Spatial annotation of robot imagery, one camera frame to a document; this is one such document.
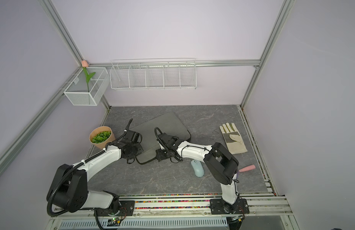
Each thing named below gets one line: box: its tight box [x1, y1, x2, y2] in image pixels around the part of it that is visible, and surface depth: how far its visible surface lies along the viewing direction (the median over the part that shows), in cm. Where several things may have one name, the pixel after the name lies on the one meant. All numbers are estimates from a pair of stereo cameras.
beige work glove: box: [219, 122, 249, 155], surface depth 104 cm
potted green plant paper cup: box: [89, 126, 116, 150], surface depth 91 cm
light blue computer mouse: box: [190, 159, 205, 178], surface depth 87 cm
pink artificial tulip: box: [81, 59, 96, 93], surface depth 92 cm
